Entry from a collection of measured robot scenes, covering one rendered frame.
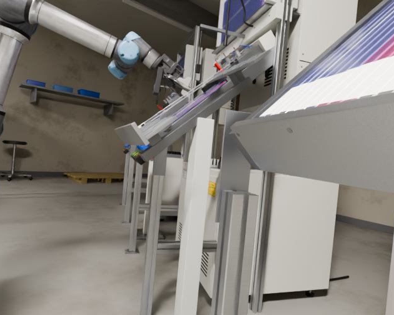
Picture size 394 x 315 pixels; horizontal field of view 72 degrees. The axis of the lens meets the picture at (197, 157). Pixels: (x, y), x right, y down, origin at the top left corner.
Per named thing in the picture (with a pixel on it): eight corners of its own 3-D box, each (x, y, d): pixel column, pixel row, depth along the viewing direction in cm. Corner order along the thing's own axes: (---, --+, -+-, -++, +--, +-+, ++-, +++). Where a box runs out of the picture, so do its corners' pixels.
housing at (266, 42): (274, 65, 125) (258, 39, 122) (230, 87, 171) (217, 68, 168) (286, 55, 126) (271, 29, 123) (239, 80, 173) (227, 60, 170)
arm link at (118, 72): (107, 62, 103) (126, 41, 105) (106, 69, 113) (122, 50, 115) (124, 76, 105) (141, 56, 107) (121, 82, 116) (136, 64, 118)
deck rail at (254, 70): (160, 153, 109) (151, 140, 107) (159, 153, 110) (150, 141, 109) (282, 57, 123) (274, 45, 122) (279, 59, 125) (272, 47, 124)
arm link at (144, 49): (119, 49, 115) (131, 34, 117) (139, 66, 118) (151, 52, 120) (120, 41, 108) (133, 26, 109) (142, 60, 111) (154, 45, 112)
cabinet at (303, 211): (208, 312, 118) (221, 171, 117) (173, 251, 185) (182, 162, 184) (327, 300, 138) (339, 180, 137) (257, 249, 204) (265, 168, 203)
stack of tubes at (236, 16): (262, 5, 123) (268, -55, 123) (220, 45, 172) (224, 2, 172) (286, 12, 127) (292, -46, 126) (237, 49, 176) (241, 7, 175)
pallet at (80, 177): (119, 177, 580) (120, 172, 580) (137, 183, 518) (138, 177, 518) (60, 177, 504) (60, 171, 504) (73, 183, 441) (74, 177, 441)
